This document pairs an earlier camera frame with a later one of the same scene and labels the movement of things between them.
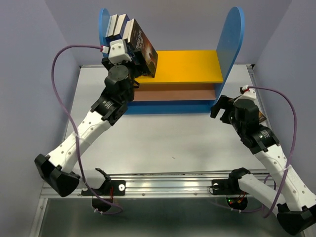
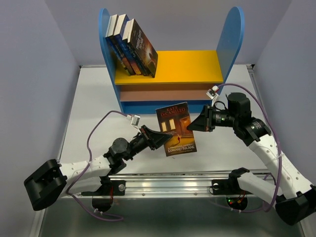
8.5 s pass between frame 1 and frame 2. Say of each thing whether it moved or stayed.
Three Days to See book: stayed
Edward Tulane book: moved
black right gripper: moved
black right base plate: stayed
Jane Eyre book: stayed
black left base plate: stayed
